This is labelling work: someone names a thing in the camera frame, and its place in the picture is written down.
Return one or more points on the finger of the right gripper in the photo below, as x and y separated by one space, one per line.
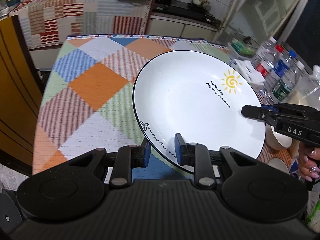
257 113

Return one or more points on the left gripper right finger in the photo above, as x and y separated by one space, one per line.
197 156

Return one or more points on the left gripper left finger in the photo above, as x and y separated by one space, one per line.
128 158

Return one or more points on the white sun plate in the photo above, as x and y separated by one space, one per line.
199 97

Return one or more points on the person's right hand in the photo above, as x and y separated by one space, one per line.
307 166

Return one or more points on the green label plastic bottle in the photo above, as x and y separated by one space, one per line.
287 83

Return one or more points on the white tissue pack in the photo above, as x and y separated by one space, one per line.
251 75

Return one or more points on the red label plastic bottle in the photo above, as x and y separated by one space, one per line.
268 62

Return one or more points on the blue label plastic bottle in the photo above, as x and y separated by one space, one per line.
283 65

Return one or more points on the checkered tablecloth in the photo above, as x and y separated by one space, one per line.
87 103

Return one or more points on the black gas stove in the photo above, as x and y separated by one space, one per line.
187 10

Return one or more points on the patchwork counter cloth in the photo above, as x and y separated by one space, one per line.
49 22

